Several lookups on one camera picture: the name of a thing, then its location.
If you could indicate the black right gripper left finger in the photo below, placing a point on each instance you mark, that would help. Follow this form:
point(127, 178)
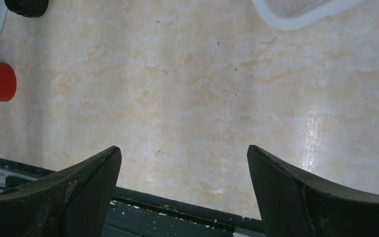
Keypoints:
point(72, 202)

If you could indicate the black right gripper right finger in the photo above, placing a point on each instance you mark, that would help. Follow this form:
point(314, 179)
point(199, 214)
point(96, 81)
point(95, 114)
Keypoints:
point(296, 203)

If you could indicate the black mounting base rail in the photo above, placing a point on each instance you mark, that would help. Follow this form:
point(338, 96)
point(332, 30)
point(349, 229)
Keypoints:
point(136, 214)

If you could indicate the white plastic basket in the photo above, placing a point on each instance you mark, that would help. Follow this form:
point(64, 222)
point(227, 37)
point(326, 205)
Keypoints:
point(288, 15)

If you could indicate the stack of black lids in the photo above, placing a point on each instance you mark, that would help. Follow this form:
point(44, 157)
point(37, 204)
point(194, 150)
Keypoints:
point(28, 8)

